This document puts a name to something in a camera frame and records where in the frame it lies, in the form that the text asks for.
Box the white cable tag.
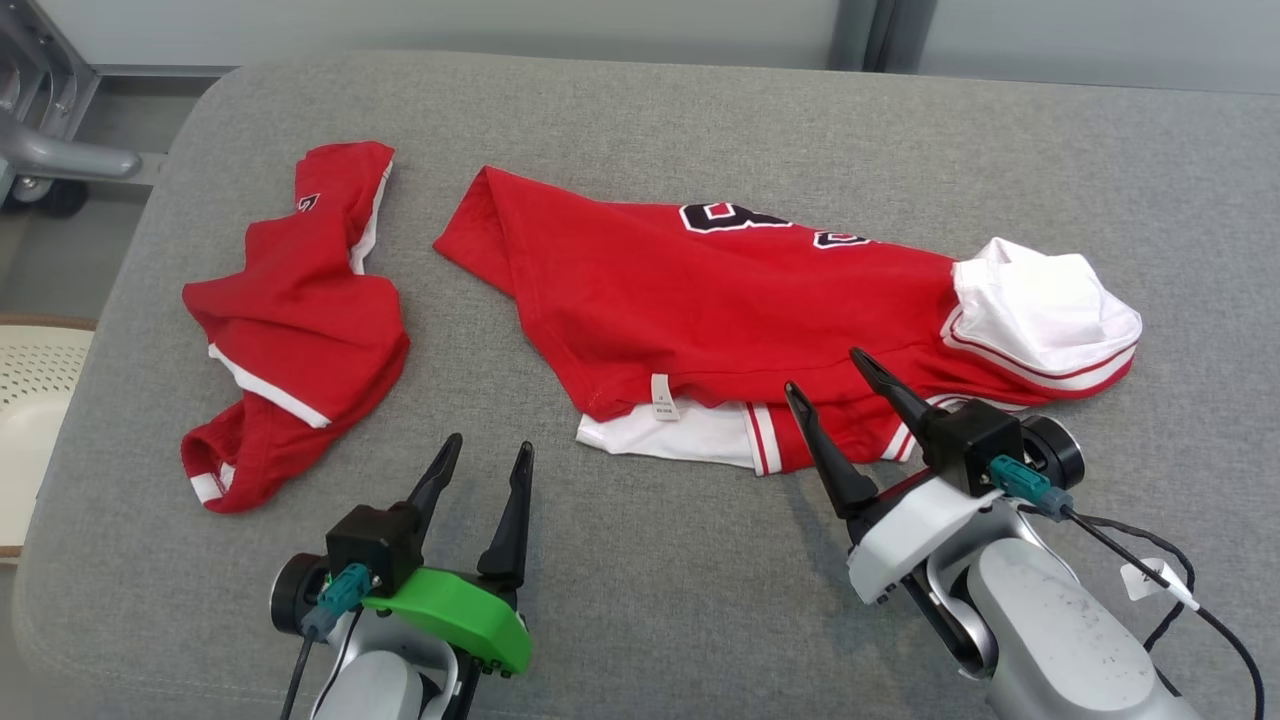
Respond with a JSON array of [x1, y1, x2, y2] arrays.
[[1120, 557, 1199, 612]]

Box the red jersey with black number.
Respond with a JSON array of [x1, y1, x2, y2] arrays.
[[432, 165, 1144, 477]]

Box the red shorts with white trim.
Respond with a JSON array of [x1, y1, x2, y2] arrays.
[[180, 141, 412, 515]]

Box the grey metal cart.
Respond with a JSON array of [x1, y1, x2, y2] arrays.
[[0, 0, 143, 220]]

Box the grey vertical post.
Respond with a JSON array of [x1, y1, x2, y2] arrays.
[[828, 0, 941, 74]]

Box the grey fabric sofa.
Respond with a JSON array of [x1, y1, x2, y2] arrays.
[[10, 50, 1280, 720]]

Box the white perforated plastic basket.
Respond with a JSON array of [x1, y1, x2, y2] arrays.
[[0, 315, 98, 559]]

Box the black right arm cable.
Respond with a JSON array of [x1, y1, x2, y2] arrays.
[[988, 453, 1269, 720]]

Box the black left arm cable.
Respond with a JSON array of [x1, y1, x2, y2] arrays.
[[278, 562, 374, 720]]

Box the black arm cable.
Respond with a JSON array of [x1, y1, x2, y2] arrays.
[[278, 562, 374, 720], [988, 453, 1269, 720]]

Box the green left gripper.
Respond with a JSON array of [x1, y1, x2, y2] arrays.
[[360, 432, 535, 680]]

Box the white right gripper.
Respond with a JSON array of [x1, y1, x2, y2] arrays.
[[784, 347, 1003, 607]]

